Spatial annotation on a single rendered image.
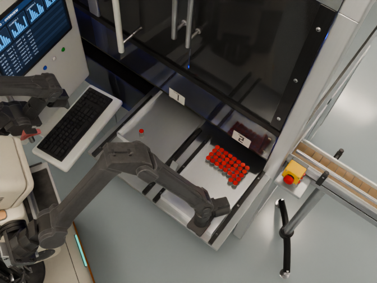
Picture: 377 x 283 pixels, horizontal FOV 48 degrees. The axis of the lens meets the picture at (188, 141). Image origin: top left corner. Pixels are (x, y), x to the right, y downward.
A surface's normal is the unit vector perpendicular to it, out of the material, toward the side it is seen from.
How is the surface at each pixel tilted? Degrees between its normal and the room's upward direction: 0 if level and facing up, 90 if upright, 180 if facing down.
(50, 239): 79
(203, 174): 0
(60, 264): 0
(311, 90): 90
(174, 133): 0
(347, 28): 90
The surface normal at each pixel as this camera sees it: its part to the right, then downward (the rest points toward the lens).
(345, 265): 0.06, -0.49
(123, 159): 0.32, -0.68
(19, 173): 0.65, -0.59
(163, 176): 0.36, 0.73
